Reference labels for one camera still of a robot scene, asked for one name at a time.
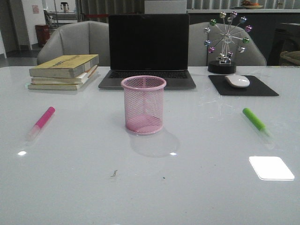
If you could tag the green highlighter pen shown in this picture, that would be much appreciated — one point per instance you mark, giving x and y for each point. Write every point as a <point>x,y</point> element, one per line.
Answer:
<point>263,131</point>

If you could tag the pink highlighter pen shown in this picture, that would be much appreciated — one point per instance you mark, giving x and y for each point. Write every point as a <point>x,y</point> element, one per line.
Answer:
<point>35,130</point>

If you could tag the pink mesh pen holder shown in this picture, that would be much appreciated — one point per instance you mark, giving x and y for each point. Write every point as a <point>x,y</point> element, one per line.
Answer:
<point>143,103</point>

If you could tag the grey open laptop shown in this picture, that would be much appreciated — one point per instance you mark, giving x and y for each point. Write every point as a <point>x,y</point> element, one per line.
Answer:
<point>149,44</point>

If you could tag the middle cream book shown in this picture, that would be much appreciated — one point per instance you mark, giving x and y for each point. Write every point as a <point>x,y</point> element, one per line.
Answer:
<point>81,79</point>

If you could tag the bottom yellow book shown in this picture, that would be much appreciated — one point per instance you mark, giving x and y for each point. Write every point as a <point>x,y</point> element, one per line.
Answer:
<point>55,86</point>

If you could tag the yellow book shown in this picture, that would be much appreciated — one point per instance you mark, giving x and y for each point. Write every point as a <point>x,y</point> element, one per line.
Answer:
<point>55,86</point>
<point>65,66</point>

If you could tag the right grey armchair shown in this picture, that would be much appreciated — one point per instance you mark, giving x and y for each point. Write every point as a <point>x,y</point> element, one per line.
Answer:
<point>197,52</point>

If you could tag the grey armchair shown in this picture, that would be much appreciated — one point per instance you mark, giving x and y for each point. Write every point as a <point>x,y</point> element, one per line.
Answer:
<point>88,37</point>
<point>197,52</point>

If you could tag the white computer mouse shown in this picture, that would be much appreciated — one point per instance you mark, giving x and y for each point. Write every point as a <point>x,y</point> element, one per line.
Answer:
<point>237,81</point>

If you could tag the left grey armchair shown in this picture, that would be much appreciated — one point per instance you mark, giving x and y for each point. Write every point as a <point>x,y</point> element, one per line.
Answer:
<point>88,37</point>

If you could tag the top yellow book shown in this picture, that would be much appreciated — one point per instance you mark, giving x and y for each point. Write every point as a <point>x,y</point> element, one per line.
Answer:
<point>65,66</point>

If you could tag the black mouse pad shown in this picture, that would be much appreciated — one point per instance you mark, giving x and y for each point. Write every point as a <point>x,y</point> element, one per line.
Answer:
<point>256,88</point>

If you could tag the ferris wheel desk ornament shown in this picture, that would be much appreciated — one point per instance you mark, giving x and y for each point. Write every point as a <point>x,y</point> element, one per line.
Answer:
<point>223,63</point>

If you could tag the red bin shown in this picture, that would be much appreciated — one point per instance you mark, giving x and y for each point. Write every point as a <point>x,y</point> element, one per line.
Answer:
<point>43,34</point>

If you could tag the fruit bowl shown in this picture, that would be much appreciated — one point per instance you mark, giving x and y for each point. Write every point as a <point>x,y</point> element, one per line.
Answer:
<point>247,4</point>

